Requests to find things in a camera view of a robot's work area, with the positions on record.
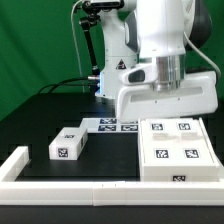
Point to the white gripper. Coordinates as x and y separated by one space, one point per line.
195 96

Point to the white cabinet body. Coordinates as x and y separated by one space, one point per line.
184 172

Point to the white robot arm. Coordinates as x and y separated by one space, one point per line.
155 31

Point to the small white cabinet top box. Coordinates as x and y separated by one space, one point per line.
68 144

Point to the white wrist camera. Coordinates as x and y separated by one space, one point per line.
139 74

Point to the white fiducial marker base plate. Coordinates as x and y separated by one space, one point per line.
108 125

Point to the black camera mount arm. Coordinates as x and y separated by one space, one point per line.
92 8

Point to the white U-shaped boundary frame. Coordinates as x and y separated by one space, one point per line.
13 192

